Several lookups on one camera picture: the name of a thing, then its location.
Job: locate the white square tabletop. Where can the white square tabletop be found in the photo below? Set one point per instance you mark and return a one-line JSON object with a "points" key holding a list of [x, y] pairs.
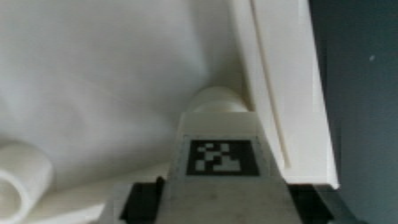
{"points": [[107, 60]]}

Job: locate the white leg with fiducial tag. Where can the white leg with fiducial tag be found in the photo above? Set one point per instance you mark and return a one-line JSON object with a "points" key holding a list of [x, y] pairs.
{"points": [[225, 187]]}

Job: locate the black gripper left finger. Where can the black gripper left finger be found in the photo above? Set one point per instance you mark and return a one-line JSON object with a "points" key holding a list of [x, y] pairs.
{"points": [[143, 203]]}

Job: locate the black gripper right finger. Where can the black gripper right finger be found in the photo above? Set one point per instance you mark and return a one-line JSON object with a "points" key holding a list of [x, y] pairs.
{"points": [[312, 208]]}

